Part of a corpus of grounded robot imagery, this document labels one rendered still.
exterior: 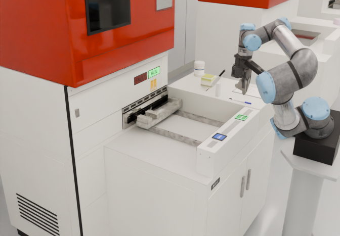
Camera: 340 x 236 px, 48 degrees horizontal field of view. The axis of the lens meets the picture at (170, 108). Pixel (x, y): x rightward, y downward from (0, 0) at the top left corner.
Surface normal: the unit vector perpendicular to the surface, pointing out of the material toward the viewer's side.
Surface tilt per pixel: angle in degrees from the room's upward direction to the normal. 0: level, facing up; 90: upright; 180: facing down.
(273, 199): 0
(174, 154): 0
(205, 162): 90
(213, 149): 0
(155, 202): 90
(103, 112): 90
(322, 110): 39
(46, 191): 90
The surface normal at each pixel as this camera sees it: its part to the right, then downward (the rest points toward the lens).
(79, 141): 0.83, 0.24
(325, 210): 0.01, -0.91
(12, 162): -0.55, 0.34
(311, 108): -0.25, -0.46
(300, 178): -0.72, 0.29
